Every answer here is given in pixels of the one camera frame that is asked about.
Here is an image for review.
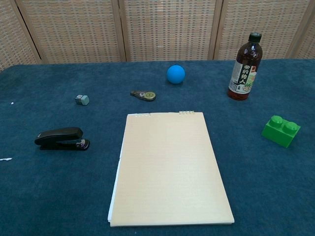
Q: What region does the black stapler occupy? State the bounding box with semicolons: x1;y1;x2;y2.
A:
34;127;91;151

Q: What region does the olive correction tape dispenser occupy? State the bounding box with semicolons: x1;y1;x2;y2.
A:
129;90;157;102

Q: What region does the blue ball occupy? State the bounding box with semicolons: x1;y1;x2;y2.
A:
166;64;186;85

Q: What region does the beige spiral notepad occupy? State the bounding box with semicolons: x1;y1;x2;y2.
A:
107;110;235;227

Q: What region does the woven folding screen panel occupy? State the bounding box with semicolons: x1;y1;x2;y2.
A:
212;0;312;61
119;0;223;62
0;0;42;72
286;0;315;60
15;0;127;64

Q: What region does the brown tea bottle black cap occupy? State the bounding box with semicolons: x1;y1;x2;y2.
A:
226;31;263;101

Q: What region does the green toy building brick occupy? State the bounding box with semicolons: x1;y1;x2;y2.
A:
261;115;301;148

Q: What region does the blue tablecloth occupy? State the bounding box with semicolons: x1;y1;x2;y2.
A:
0;58;315;236

